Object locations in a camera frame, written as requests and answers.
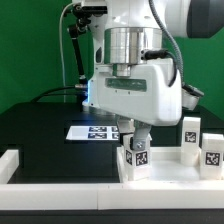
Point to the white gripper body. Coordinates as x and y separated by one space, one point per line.
144 96

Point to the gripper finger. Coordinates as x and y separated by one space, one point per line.
125 125
140 135

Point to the white square tabletop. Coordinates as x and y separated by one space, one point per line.
165 165

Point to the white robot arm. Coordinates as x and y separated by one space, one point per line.
131 32

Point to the white marker sheet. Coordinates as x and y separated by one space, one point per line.
93 133

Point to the white front fence bar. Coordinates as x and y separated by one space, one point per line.
140 195

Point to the white fence bar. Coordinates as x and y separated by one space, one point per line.
9 162
140 195

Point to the white left fence bar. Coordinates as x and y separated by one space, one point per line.
9 162

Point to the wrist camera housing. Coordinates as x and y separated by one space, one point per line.
190 96

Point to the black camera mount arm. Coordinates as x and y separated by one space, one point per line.
78 46

